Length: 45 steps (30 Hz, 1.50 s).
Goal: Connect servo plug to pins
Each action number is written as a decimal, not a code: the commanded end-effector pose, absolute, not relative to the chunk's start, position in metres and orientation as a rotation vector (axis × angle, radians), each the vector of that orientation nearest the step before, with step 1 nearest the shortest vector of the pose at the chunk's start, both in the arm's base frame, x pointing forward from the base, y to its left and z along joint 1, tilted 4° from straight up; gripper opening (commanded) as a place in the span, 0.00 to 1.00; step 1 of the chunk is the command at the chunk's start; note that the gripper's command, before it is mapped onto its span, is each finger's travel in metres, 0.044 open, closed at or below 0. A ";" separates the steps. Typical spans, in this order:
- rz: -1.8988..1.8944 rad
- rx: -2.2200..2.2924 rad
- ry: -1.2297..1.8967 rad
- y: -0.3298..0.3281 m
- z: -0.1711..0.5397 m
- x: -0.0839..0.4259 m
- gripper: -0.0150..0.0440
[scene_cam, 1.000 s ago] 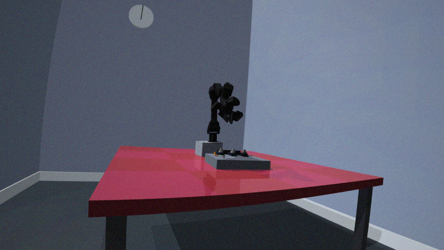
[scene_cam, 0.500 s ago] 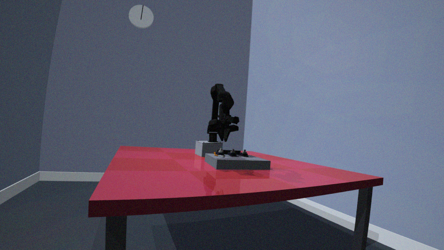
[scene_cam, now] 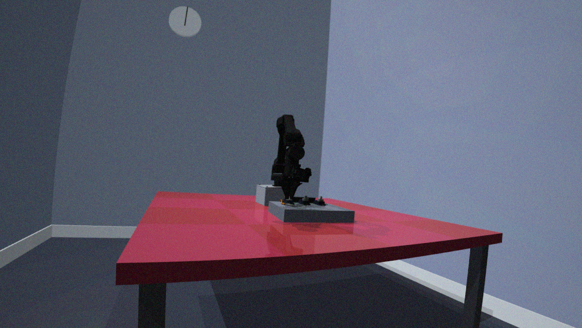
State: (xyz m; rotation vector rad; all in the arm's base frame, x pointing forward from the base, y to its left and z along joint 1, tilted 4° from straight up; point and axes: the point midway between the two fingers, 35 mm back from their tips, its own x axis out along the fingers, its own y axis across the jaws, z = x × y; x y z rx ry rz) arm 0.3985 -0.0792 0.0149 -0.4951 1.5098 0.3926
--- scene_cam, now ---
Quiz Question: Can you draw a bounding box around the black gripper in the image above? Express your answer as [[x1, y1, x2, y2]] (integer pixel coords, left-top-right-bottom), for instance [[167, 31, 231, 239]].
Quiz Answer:
[[271, 161, 309, 199]]

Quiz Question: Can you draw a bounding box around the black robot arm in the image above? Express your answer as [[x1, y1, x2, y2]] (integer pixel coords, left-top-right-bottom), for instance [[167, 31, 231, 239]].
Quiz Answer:
[[272, 115, 312, 181]]

